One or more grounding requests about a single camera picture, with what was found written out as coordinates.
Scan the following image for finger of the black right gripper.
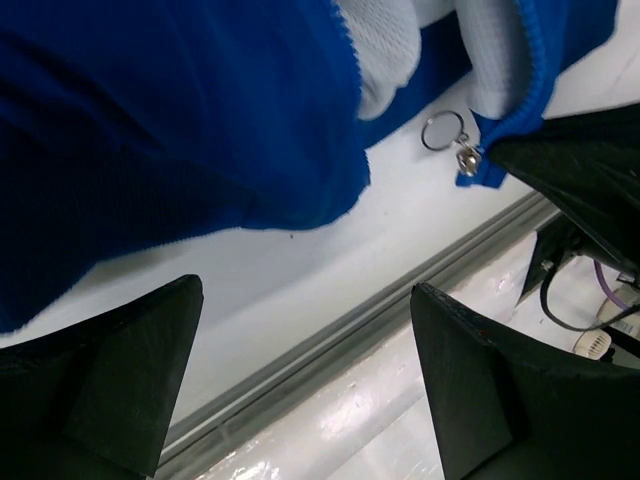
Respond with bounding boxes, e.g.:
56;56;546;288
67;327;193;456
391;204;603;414
492;104;639;276

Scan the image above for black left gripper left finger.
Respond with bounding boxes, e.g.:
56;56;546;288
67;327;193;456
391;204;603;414
1;275;204;479

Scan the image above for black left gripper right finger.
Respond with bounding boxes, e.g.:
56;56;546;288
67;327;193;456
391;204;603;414
410;283;639;479

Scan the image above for blue white red jacket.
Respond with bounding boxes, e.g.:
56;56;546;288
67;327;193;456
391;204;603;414
1;1;618;333

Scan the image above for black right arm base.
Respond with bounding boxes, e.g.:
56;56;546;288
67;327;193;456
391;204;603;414
519;209;640;361

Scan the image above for silver zipper pull ring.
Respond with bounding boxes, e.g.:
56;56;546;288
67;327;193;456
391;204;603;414
420;110;482;184

